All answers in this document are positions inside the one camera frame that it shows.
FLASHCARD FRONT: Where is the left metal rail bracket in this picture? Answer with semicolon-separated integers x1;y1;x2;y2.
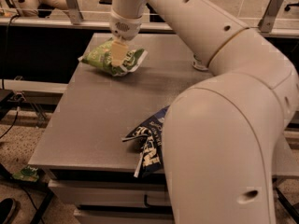
65;0;83;25

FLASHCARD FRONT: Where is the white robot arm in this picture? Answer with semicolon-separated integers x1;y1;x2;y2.
110;0;298;224

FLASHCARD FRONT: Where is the black shoe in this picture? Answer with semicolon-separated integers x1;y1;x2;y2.
0;198;17;224

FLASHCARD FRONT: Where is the green jalapeno chip bag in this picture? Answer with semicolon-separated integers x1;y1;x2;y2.
79;38;148;77

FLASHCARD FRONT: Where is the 7up soda can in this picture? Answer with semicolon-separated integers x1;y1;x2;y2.
192;55;207;72

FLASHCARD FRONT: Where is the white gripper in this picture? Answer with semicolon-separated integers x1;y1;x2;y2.
109;10;141;67

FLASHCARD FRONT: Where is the black drawer handle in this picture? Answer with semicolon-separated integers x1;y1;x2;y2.
143;195;170;208

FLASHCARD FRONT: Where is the black cable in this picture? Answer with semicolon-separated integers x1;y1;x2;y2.
0;14;21;140

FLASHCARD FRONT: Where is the grey upper drawer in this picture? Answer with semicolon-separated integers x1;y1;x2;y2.
49;180;171;207

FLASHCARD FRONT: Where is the black floor stand frame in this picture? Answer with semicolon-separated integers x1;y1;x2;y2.
0;162;54;224

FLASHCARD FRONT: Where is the metal rail bracket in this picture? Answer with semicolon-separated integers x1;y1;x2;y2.
258;0;284;33
65;0;83;25

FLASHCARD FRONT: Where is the green packet on floor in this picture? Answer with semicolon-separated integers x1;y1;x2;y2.
12;165;39;182

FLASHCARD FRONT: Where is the blue salt vinegar chip bag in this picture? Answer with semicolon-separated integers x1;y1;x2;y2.
122;106;168;178

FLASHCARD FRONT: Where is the grey lower drawer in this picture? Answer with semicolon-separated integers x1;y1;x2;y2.
74;209;175;224

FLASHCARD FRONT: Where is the right metal rail bracket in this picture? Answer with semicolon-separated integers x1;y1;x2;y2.
258;0;284;33

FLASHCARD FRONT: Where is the grey drawer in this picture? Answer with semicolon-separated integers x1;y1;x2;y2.
74;209;175;224
49;180;171;207

